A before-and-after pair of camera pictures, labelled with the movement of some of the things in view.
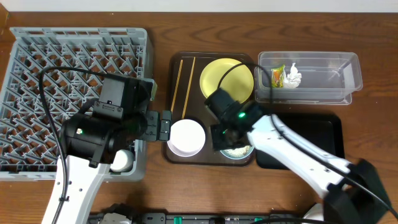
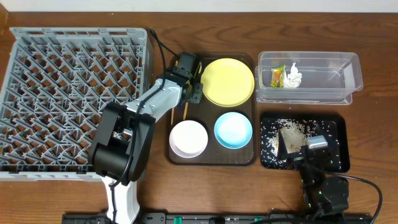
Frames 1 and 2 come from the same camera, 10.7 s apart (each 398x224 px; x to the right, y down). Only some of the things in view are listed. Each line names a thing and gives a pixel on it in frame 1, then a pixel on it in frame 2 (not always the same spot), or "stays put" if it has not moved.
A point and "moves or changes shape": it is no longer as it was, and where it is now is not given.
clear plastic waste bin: [308, 78] stays put
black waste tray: [324, 129] stays put
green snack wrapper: [277, 77] stays put
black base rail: [189, 218] stays put
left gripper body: [152, 126] to [195, 92]
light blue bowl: [238, 153] moves or changes shape
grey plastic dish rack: [51, 74] stays put
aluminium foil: [292, 79] stays put
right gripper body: [224, 142] to [296, 154]
